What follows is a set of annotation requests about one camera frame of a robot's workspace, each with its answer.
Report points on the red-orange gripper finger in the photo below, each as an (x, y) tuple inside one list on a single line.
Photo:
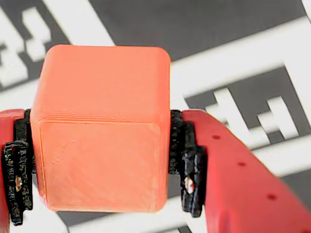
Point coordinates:
[(243, 189), (14, 170)]

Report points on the orange cube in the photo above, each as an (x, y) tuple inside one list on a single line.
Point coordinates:
[(102, 121)]

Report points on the black white marker checkerboard mat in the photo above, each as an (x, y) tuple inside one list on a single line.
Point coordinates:
[(218, 36)]

